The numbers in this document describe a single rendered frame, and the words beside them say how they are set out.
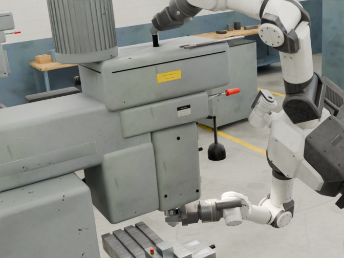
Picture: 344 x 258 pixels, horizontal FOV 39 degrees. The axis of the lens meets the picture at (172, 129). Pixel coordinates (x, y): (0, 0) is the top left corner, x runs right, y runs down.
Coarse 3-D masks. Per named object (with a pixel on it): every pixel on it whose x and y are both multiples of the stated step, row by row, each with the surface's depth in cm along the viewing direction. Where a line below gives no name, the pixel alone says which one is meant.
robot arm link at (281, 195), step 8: (272, 176) 195; (272, 184) 197; (280, 184) 193; (288, 184) 193; (272, 192) 199; (280, 192) 195; (288, 192) 196; (264, 200) 205; (272, 200) 200; (280, 200) 197; (288, 200) 198; (288, 208) 197; (280, 216) 197; (288, 216) 199; (280, 224) 198
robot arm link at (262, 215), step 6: (264, 204) 204; (270, 204) 202; (258, 210) 194; (264, 210) 197; (270, 210) 201; (276, 210) 199; (282, 210) 198; (258, 216) 194; (264, 216) 196; (270, 216) 198; (276, 216) 198; (258, 222) 196; (264, 222) 197; (270, 222) 199
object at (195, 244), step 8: (192, 240) 217; (200, 240) 216; (192, 248) 211; (200, 248) 210; (208, 248) 210; (152, 256) 200; (160, 256) 200; (192, 256) 205; (200, 256) 204; (208, 256) 205
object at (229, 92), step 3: (225, 90) 174; (228, 90) 173; (231, 90) 173; (234, 90) 174; (237, 90) 174; (219, 93) 171; (222, 93) 172; (225, 93) 172; (228, 93) 172; (231, 93) 173; (234, 93) 174; (210, 96) 170; (213, 96) 170; (216, 96) 171; (219, 96) 172
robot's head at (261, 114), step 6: (258, 108) 174; (264, 108) 172; (270, 108) 171; (252, 114) 176; (258, 114) 174; (264, 114) 174; (270, 114) 175; (276, 114) 171; (252, 120) 176; (258, 120) 175; (264, 120) 175; (270, 120) 171; (258, 126) 177
